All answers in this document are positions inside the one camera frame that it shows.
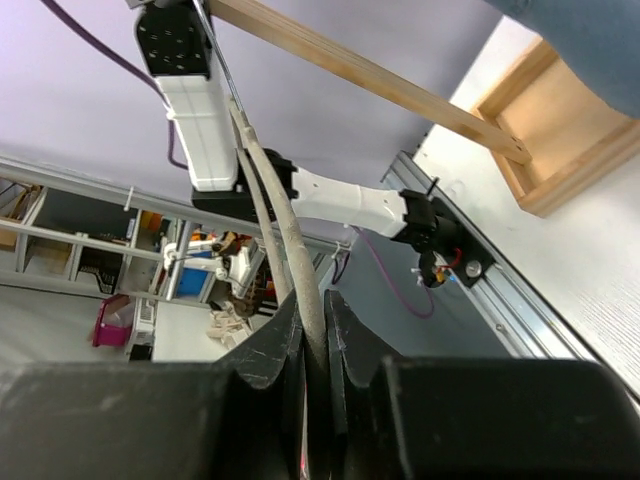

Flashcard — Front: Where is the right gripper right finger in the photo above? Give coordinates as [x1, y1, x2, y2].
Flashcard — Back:
[324, 290, 401, 479]

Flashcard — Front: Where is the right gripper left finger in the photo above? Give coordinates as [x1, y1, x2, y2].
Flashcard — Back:
[214, 293, 305, 479]

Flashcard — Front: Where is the grey metal hanger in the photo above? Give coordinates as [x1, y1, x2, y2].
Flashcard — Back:
[193, 1, 327, 364]

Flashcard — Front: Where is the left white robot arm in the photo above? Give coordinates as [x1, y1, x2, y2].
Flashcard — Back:
[130, 1, 463, 254]

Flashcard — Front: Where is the background shelving clutter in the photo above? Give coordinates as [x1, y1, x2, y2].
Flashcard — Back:
[1, 178, 275, 368]

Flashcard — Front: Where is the wooden clothes rack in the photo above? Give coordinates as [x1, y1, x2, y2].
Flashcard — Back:
[210, 1, 639, 217]

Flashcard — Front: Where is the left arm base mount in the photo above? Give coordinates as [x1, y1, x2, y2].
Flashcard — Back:
[410, 216, 495, 289]

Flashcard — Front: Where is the aluminium rail frame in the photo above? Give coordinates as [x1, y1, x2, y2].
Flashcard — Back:
[0, 149, 640, 401]

